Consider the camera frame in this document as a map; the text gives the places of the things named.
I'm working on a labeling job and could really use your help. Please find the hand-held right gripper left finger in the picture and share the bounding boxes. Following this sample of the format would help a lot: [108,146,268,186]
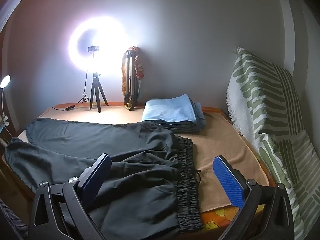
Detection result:
[26,153,112,240]

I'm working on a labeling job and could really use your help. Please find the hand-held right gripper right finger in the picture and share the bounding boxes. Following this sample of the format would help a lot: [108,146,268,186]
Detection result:
[212,155,296,240]

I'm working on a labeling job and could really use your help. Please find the dark grey pants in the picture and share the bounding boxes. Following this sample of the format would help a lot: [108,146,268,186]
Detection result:
[4,117,203,240]

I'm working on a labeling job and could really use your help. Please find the beige blanket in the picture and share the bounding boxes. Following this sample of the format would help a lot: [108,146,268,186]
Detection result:
[15,104,269,213]

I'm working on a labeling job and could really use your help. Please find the small black tripod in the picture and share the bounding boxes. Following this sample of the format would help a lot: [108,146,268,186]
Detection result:
[89,72,109,113]

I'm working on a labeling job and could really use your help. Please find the dark striped cloth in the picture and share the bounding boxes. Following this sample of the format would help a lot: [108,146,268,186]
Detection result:
[0,197,28,239]

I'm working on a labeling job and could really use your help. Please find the green patterned white throw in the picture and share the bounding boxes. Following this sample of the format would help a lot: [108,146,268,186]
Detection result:
[226,46,320,240]

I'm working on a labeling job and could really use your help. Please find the folded silver tripod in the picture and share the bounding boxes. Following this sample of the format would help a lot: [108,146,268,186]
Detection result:
[121,46,145,111]
[124,50,140,108]

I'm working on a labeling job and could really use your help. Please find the white clip lamp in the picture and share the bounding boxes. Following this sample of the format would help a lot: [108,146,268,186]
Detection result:
[0,75,12,128]

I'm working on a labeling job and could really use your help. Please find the ring light cable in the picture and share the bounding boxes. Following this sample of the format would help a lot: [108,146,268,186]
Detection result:
[52,70,90,111]

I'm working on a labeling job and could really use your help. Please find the white ring light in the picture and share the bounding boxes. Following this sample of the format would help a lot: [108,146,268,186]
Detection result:
[68,17,130,77]

